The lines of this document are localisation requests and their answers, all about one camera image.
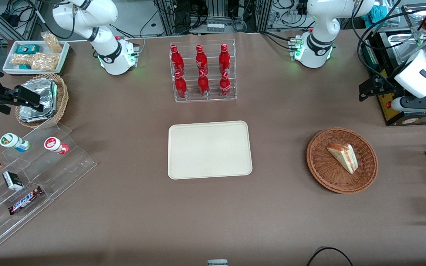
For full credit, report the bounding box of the deep tan wicker basket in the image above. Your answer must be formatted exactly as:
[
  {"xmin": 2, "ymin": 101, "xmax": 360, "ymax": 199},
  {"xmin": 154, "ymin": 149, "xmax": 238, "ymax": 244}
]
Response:
[{"xmin": 15, "ymin": 73, "xmax": 69, "ymax": 129}]

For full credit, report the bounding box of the triangular sandwich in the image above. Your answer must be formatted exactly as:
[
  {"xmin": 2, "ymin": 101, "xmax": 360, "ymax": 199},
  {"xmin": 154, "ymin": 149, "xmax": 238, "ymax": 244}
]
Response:
[{"xmin": 326, "ymin": 143, "xmax": 358, "ymax": 175}]

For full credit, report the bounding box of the red cola bottle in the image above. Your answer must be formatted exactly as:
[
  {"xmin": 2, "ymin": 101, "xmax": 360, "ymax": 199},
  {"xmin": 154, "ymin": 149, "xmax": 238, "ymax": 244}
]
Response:
[
  {"xmin": 170, "ymin": 44, "xmax": 185, "ymax": 72},
  {"xmin": 174, "ymin": 71, "xmax": 188, "ymax": 99},
  {"xmin": 195, "ymin": 44, "xmax": 208, "ymax": 71},
  {"xmin": 219, "ymin": 71, "xmax": 231, "ymax": 97},
  {"xmin": 197, "ymin": 69, "xmax": 210, "ymax": 97},
  {"xmin": 219, "ymin": 43, "xmax": 231, "ymax": 72}
]

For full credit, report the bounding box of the green lid yogurt cup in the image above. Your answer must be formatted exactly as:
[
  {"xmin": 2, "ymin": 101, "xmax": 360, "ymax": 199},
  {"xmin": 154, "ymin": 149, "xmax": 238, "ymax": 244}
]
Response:
[{"xmin": 0, "ymin": 133, "xmax": 31, "ymax": 153}]

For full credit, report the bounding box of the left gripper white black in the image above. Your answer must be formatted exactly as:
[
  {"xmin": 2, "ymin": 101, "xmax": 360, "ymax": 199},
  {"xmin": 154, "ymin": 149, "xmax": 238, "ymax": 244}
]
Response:
[{"xmin": 359, "ymin": 50, "xmax": 426, "ymax": 102}]

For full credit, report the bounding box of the black glass food warmer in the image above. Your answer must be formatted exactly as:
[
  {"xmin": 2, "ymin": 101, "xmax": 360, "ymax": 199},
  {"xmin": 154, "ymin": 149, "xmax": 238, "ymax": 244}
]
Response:
[{"xmin": 361, "ymin": 4, "xmax": 426, "ymax": 127}]

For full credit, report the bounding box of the teal snack box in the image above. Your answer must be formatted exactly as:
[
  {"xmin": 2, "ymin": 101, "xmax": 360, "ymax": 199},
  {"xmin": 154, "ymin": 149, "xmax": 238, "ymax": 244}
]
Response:
[{"xmin": 16, "ymin": 44, "xmax": 40, "ymax": 55}]

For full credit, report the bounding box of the teal plastic bag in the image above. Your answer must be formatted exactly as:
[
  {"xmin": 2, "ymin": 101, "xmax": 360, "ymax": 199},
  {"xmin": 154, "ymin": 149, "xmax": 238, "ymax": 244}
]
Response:
[{"xmin": 370, "ymin": 6, "xmax": 387, "ymax": 23}]

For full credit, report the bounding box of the beige rectangular serving tray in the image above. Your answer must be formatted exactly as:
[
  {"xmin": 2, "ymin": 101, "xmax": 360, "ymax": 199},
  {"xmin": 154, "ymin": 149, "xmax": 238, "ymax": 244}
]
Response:
[{"xmin": 168, "ymin": 121, "xmax": 253, "ymax": 180}]

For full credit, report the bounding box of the silver foil wrapped package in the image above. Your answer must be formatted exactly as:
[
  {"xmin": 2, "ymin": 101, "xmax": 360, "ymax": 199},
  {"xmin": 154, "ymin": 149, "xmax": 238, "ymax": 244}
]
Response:
[
  {"xmin": 20, "ymin": 78, "xmax": 57, "ymax": 111},
  {"xmin": 19, "ymin": 105, "xmax": 54, "ymax": 123}
]

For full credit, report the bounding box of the Snickers chocolate bar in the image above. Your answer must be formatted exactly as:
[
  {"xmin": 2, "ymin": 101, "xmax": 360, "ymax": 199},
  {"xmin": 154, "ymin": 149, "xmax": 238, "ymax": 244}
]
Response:
[{"xmin": 8, "ymin": 186, "xmax": 44, "ymax": 215}]

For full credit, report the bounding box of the clear acrylic bottle rack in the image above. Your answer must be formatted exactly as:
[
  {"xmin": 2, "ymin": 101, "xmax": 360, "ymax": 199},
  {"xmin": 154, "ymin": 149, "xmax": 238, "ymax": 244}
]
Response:
[{"xmin": 169, "ymin": 39, "xmax": 237, "ymax": 103}]

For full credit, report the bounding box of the clear acrylic stepped display stand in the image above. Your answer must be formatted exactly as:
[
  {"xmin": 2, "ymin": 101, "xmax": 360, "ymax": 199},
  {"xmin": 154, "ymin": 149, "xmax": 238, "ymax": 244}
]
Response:
[{"xmin": 0, "ymin": 123, "xmax": 97, "ymax": 252}]

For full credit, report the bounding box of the clear bag of crackers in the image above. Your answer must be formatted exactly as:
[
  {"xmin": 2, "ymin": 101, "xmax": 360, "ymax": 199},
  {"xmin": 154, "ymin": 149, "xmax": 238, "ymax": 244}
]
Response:
[
  {"xmin": 31, "ymin": 52, "xmax": 60, "ymax": 71},
  {"xmin": 11, "ymin": 54, "xmax": 36, "ymax": 67}
]

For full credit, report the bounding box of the shallow round brown wicker basket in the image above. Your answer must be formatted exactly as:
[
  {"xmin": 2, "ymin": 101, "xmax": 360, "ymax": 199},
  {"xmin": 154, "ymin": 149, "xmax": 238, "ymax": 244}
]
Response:
[{"xmin": 306, "ymin": 127, "xmax": 378, "ymax": 194}]

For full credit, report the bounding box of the clear bag of peanuts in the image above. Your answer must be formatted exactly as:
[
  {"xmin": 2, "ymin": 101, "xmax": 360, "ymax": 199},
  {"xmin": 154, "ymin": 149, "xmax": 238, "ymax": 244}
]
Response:
[{"xmin": 41, "ymin": 31, "xmax": 62, "ymax": 53}]

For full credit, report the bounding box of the white power strip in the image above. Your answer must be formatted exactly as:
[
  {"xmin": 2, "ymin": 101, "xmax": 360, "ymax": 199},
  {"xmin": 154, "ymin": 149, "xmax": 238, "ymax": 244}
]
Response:
[{"xmin": 206, "ymin": 21, "xmax": 225, "ymax": 33}]

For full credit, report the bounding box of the black looped cable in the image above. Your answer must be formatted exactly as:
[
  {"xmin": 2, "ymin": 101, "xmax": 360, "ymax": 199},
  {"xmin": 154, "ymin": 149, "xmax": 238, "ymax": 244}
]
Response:
[{"xmin": 305, "ymin": 247, "xmax": 354, "ymax": 266}]

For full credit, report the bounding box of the white rectangular snack tray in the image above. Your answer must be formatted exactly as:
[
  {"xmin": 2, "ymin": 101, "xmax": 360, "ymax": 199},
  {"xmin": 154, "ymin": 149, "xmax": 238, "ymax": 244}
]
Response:
[{"xmin": 2, "ymin": 40, "xmax": 70, "ymax": 75}]

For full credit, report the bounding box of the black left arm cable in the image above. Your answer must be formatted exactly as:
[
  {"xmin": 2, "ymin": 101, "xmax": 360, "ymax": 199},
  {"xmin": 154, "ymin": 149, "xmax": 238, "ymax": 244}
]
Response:
[{"xmin": 352, "ymin": 0, "xmax": 426, "ymax": 89}]

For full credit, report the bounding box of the small black white carton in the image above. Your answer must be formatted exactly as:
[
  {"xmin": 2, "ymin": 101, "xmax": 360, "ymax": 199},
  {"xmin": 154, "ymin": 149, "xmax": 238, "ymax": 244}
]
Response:
[{"xmin": 2, "ymin": 171, "xmax": 24, "ymax": 191}]

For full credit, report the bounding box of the red lid yogurt cup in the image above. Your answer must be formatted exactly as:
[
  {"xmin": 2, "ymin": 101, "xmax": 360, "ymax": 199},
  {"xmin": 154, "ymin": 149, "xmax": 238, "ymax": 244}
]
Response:
[{"xmin": 44, "ymin": 137, "xmax": 70, "ymax": 155}]

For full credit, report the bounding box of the steel food pan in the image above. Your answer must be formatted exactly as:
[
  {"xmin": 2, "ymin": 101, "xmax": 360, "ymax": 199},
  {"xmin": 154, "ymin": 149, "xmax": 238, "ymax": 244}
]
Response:
[{"xmin": 388, "ymin": 33, "xmax": 422, "ymax": 64}]

